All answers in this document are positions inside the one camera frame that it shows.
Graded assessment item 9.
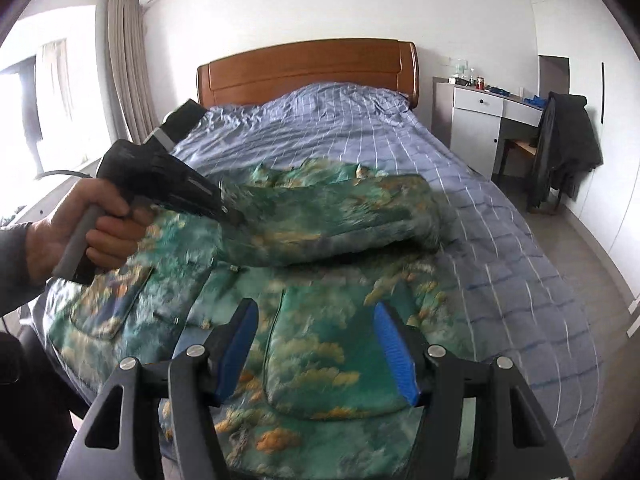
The person's left hand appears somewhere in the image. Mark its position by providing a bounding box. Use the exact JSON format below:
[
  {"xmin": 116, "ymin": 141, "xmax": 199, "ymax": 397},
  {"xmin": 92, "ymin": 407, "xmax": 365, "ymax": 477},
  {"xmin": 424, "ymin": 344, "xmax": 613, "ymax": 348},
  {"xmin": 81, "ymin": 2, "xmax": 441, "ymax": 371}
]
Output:
[{"xmin": 25, "ymin": 179, "xmax": 154, "ymax": 285}]

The brown wooden headboard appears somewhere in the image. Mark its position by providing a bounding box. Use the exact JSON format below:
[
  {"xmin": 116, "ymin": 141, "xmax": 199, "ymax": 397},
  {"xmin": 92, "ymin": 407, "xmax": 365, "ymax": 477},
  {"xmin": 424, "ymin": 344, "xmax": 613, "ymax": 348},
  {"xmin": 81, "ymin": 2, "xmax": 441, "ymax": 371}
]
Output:
[{"xmin": 196, "ymin": 38, "xmax": 420, "ymax": 110}]

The white wardrobe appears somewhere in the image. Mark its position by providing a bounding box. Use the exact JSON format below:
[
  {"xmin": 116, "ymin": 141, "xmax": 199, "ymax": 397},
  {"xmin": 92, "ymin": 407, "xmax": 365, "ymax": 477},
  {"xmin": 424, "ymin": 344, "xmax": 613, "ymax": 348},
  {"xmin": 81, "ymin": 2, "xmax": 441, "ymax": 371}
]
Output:
[{"xmin": 530, "ymin": 0, "xmax": 639, "ymax": 299}]

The green patterned silk jacket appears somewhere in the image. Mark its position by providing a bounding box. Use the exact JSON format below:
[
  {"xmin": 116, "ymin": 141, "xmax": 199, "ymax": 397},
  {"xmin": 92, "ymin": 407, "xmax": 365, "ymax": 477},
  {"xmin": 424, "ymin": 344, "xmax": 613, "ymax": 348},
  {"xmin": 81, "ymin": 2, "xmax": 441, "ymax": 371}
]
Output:
[{"xmin": 42, "ymin": 159, "xmax": 471, "ymax": 479}]

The black coat on chair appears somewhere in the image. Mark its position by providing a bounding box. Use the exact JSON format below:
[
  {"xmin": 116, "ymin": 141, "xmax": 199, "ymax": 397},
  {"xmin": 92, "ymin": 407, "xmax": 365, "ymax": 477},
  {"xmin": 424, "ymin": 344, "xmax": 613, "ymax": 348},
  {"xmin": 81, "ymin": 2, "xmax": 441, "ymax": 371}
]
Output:
[{"xmin": 527, "ymin": 91, "xmax": 603, "ymax": 209}]

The blue checked bed duvet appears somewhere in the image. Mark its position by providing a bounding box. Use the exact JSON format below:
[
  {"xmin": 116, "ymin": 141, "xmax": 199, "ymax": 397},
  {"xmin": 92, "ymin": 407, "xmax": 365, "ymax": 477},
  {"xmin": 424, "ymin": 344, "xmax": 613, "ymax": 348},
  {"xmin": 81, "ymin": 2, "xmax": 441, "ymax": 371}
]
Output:
[{"xmin": 29, "ymin": 81, "xmax": 604, "ymax": 480}]

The white dresser desk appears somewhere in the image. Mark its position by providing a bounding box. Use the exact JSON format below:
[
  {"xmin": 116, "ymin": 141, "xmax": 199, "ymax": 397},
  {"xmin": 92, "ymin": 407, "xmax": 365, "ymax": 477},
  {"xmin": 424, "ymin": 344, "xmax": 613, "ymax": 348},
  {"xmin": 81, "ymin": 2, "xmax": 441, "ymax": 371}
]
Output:
[{"xmin": 431, "ymin": 78, "xmax": 542, "ymax": 179}]

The beige curtain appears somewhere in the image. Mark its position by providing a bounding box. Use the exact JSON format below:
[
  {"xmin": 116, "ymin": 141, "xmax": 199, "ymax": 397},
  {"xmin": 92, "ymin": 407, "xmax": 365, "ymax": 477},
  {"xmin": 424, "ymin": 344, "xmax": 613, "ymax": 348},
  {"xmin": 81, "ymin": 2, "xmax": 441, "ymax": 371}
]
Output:
[{"xmin": 105, "ymin": 0, "xmax": 158, "ymax": 144}]

